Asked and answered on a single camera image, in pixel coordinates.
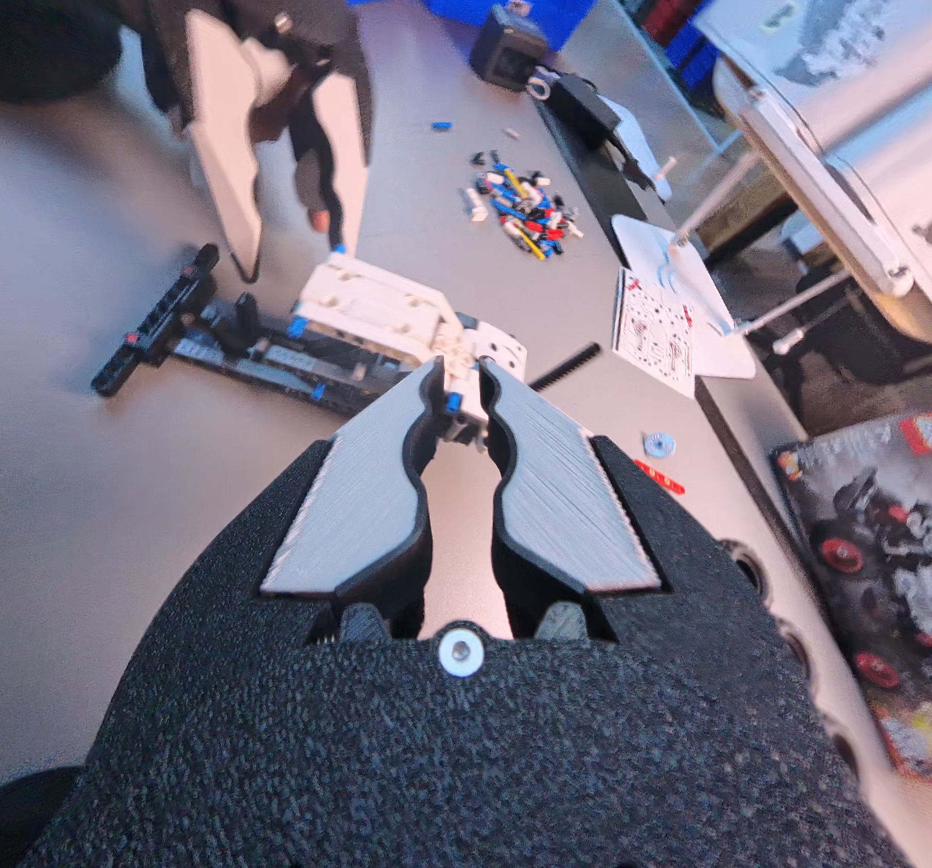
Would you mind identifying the sticker sheet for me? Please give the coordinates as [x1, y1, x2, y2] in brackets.
[611, 267, 699, 401]

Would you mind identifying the small black box device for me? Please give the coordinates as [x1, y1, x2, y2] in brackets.
[468, 0, 553, 91]

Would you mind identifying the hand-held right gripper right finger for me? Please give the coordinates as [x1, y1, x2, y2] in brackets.
[477, 359, 664, 598]

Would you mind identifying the pile of small brick pieces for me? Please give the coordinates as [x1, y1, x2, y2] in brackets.
[462, 149, 585, 262]

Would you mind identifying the black toy set box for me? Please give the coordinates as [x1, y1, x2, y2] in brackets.
[768, 413, 932, 785]

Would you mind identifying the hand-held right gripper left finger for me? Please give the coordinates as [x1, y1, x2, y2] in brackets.
[258, 359, 445, 602]

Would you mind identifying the toy brick model car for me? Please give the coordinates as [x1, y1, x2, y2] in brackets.
[89, 241, 602, 448]

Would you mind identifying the black power brick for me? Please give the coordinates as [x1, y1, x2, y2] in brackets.
[531, 66, 658, 193]

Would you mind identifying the book stand with white base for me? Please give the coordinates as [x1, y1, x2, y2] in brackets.
[611, 67, 932, 383]

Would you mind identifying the red brick beam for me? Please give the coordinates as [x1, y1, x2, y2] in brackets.
[632, 456, 688, 499]

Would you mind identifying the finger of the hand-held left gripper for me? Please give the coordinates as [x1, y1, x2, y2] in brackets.
[183, 9, 295, 286]
[311, 72, 371, 253]

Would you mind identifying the person's left forearm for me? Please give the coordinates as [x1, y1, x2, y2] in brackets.
[0, 0, 150, 106]

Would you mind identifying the instruction booklet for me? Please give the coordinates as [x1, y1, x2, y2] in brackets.
[695, 0, 932, 304]

